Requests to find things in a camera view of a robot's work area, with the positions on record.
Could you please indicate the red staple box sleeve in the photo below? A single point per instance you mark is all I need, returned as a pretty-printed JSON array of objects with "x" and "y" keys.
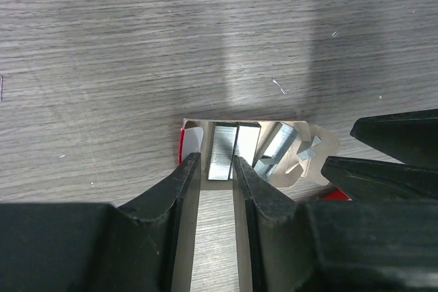
[{"x": 186, "y": 145}]

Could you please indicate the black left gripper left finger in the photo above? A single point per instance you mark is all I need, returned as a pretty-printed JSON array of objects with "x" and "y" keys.
[{"x": 146, "y": 244}]

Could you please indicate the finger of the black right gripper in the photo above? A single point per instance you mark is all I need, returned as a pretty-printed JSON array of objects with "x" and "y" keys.
[
  {"x": 362, "y": 179},
  {"x": 409, "y": 137}
]

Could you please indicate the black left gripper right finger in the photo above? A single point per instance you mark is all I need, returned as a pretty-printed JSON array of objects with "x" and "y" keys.
[{"x": 329, "y": 245}]

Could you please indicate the loose angled staple strips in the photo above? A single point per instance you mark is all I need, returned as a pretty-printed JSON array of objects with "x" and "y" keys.
[{"x": 292, "y": 140}]

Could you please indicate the silver staple strip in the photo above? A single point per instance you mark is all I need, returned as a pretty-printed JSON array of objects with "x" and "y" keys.
[
  {"x": 223, "y": 143},
  {"x": 246, "y": 139}
]

